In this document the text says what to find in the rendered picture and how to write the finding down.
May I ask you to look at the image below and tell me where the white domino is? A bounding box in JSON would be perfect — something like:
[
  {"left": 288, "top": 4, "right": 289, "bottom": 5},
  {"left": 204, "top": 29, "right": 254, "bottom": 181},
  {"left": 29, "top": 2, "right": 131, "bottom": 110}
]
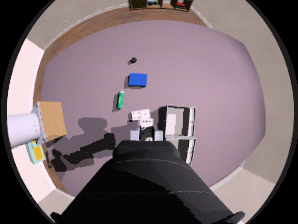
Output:
[
  {"left": 131, "top": 109, "right": 150, "bottom": 121},
  {"left": 140, "top": 118, "right": 153, "bottom": 141}
]

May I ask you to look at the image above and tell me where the white three-compartment bin rack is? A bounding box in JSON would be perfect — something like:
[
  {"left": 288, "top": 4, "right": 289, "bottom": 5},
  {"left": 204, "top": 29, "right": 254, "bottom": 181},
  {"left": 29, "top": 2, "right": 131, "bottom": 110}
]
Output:
[{"left": 163, "top": 105, "right": 196, "bottom": 166}]

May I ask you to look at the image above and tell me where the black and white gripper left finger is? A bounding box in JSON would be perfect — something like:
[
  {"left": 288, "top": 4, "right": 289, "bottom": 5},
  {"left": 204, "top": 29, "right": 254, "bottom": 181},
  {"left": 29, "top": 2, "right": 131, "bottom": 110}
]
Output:
[{"left": 130, "top": 125, "right": 141, "bottom": 141}]

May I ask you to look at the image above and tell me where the green battery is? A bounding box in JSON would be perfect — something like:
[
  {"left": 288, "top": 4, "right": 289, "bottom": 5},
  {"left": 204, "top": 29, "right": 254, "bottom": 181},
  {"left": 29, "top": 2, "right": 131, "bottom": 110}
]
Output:
[{"left": 117, "top": 91, "right": 124, "bottom": 109}]

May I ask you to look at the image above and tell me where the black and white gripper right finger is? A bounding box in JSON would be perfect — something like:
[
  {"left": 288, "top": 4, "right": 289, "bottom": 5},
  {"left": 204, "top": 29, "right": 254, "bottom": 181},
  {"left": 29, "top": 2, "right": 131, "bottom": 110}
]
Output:
[{"left": 152, "top": 125, "right": 163, "bottom": 141}]

